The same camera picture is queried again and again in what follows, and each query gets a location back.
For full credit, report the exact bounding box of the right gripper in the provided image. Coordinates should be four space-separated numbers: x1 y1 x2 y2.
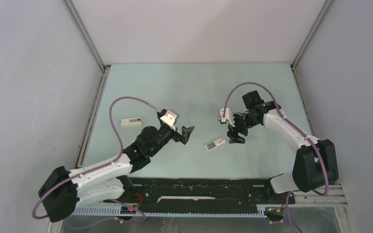
227 113 259 144

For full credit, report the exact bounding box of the white staple box sleeve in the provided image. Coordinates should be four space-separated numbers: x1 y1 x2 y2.
212 137 226 147

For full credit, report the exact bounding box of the white stapler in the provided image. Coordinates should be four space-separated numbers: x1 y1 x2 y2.
120 117 142 128

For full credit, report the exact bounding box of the staple tray box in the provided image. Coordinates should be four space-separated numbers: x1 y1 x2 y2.
204 142 216 150

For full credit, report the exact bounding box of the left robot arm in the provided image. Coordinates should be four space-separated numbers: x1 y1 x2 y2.
38 123 195 222

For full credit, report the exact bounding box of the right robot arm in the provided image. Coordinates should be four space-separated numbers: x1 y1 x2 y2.
219 91 339 203

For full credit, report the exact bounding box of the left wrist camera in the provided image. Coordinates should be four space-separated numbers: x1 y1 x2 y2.
157 109 179 131

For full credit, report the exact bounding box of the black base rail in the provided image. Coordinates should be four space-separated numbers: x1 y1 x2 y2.
117 178 295 215

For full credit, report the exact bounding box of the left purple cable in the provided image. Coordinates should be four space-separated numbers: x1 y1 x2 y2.
32 96 163 231

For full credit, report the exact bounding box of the left aluminium frame post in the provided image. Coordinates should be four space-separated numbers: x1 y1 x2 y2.
61 0 107 72

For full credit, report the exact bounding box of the aluminium frame post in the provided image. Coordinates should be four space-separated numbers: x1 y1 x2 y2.
61 0 107 72
291 0 335 71

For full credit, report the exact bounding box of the right aluminium frame post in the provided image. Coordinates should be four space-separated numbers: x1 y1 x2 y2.
291 0 335 71

